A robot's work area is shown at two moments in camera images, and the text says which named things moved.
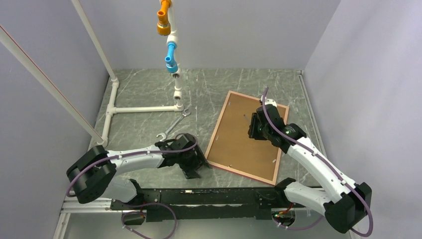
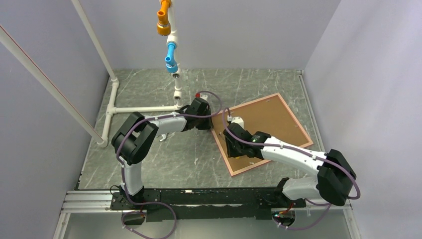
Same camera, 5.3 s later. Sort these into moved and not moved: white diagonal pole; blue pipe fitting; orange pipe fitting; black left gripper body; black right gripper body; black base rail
Moved: black left gripper body; black right gripper body
Not moved: blue pipe fitting; orange pipe fitting; black base rail; white diagonal pole
